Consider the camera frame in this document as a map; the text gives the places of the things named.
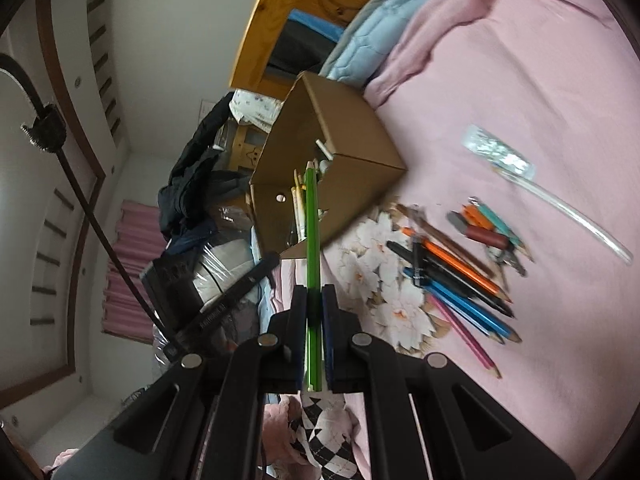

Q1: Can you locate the pink floral blanket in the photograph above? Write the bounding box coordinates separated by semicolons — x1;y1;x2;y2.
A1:
260;0;640;480

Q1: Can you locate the brown cardboard box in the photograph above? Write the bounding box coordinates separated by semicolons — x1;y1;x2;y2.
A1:
248;71;407;261

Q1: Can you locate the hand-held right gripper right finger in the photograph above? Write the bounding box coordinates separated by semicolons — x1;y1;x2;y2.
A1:
322;284;577;480

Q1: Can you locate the black white checkered cloth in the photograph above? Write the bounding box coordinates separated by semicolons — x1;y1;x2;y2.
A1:
287;395;361;480

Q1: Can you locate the wooden chair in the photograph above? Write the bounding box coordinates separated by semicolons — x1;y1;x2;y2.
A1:
227;120;273;173

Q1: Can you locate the pink curtain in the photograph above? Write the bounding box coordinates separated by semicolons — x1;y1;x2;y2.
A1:
100;200;173;346

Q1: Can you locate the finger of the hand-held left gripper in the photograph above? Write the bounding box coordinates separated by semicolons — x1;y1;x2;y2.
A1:
235;254;281;306

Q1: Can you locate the dark clothes pile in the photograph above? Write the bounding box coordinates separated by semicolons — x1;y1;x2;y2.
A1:
157;89;253;251

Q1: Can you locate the maroon cylinder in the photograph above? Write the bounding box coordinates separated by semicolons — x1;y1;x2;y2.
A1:
465;225;511;250

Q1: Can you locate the wooden bed frame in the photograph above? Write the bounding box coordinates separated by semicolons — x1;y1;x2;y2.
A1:
229;0;416;101

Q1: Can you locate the black cable with clip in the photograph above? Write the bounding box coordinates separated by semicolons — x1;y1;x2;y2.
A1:
0;54;168;341

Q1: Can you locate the clear plastic tube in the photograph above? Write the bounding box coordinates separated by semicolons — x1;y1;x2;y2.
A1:
495;165;633;266

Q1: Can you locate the light blue quilt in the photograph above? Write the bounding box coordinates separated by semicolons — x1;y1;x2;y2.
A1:
320;0;463;86

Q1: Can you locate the white floral cloth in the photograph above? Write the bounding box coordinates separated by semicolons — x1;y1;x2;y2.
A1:
229;88;283;128

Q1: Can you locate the pile of pencils and pens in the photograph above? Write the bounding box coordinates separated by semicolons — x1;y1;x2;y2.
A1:
386;199;535;380

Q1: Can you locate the green pencil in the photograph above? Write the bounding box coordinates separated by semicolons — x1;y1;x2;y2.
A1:
303;159;324;392

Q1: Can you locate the plastic-wrapped bundle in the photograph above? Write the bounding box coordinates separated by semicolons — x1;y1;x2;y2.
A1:
190;237;273;311

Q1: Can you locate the stationery heap inside box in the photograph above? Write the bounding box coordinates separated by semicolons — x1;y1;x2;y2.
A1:
285;139;335;251

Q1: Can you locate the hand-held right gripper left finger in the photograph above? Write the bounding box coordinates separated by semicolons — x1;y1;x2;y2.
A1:
112;285;308;480

